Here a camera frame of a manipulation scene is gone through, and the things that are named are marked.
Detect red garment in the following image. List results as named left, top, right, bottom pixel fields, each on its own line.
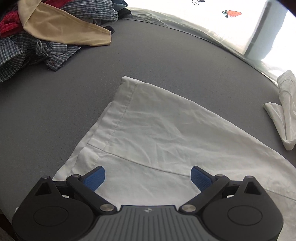
left=0, top=0, right=75, bottom=39

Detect white carrot print curtain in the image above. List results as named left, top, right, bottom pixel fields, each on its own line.
left=128, top=1, right=295, bottom=80

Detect white cloth trousers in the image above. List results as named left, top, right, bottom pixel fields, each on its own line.
left=14, top=69, right=296, bottom=241

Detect tan beige garment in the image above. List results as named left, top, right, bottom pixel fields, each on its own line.
left=18, top=1, right=111, bottom=46

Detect dark blue denim garment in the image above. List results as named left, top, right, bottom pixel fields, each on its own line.
left=112, top=0, right=132, bottom=19

